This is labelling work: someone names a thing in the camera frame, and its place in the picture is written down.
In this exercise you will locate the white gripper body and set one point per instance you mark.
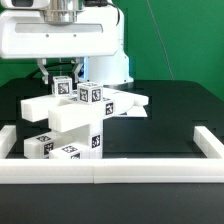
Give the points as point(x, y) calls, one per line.
point(24, 34)

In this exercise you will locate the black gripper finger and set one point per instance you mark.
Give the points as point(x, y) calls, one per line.
point(41, 62)
point(78, 64)

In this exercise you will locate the white tagged cube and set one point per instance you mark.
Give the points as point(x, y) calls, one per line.
point(89, 93)

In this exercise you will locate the white chair backrest part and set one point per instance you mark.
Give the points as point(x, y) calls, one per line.
point(65, 114)

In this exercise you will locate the white chair seat part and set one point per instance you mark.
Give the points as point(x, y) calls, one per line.
point(90, 135)

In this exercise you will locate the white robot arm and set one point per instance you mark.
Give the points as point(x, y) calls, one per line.
point(109, 70)

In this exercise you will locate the white sheet with tags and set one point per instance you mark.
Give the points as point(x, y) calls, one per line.
point(135, 111)

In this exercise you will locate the white U-shaped border fence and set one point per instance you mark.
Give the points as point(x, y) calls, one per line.
point(101, 171)

